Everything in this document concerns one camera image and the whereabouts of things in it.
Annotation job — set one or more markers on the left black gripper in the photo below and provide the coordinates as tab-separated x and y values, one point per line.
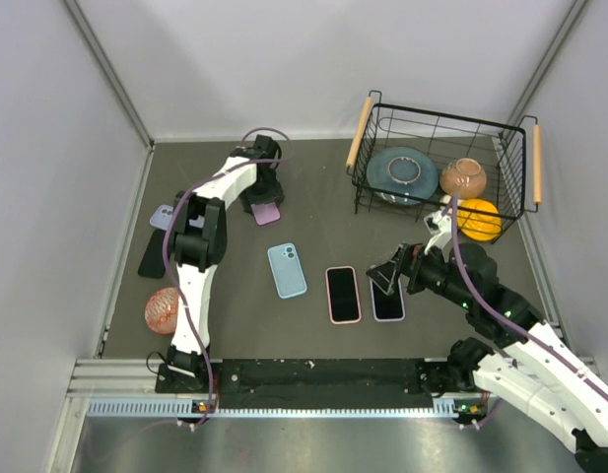
273	194

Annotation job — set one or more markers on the white slotted cable duct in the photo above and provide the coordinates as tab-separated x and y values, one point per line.
194	410

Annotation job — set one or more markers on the black wire basket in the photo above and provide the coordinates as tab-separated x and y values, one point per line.
510	154

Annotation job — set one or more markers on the black phone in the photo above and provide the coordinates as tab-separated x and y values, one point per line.
152	265
388	305

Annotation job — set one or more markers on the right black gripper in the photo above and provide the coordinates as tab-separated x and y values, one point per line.
407	260

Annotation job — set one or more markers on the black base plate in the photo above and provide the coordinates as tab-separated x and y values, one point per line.
334	384

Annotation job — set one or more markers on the dark blue phone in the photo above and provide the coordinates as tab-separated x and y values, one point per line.
343	294

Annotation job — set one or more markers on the yellow bowl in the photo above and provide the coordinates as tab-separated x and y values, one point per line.
478	219

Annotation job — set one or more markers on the pink phone case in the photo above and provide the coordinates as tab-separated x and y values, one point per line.
328	315

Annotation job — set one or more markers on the lavender phone case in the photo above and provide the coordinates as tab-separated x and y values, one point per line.
373	315

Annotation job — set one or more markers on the brown ceramic bowl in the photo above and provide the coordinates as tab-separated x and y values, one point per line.
464	178

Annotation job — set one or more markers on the red patterned bowl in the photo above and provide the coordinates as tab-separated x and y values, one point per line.
161	311

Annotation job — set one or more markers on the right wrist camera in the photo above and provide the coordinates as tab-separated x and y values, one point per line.
439	225

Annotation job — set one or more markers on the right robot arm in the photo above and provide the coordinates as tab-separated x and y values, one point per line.
517	356

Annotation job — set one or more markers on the magenta phone case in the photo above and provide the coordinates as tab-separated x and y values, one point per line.
265	214

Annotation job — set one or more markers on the light blue phone case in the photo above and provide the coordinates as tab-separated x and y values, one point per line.
287	271

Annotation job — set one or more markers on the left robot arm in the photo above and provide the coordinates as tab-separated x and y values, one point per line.
196	242

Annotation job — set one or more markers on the blue ceramic plate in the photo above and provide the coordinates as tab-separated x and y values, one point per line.
403	176

